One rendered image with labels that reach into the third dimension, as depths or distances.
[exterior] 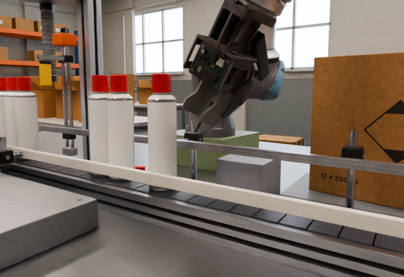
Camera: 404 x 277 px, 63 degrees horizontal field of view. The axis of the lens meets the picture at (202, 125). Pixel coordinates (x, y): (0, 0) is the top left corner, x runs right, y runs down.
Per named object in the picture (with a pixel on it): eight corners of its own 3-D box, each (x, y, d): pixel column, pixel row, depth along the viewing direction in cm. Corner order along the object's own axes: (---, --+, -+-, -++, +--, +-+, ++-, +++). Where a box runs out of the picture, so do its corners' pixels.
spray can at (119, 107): (103, 178, 66) (98, 74, 64) (122, 173, 70) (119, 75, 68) (121, 182, 63) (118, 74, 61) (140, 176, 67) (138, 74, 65)
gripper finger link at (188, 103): (165, 124, 52) (189, 73, 49) (187, 121, 57) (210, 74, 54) (179, 136, 51) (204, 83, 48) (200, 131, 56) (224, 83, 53)
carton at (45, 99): (11, 116, 304) (8, 76, 299) (56, 113, 341) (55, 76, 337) (38, 119, 279) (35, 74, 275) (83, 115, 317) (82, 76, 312)
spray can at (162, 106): (142, 188, 60) (140, 73, 57) (161, 181, 64) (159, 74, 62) (165, 193, 57) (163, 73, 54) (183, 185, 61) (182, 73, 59)
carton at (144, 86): (130, 104, 515) (130, 80, 510) (153, 103, 549) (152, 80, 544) (148, 105, 488) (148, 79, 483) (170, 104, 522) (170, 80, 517)
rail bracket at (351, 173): (330, 244, 49) (335, 134, 47) (339, 226, 55) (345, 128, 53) (354, 250, 47) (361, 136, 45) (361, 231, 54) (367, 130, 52)
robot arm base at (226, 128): (175, 134, 99) (175, 100, 98) (205, 129, 111) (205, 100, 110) (216, 139, 90) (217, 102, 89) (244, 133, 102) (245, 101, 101)
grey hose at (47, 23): (41, 82, 93) (36, 3, 90) (52, 82, 96) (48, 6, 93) (48, 82, 91) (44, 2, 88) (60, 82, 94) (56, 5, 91)
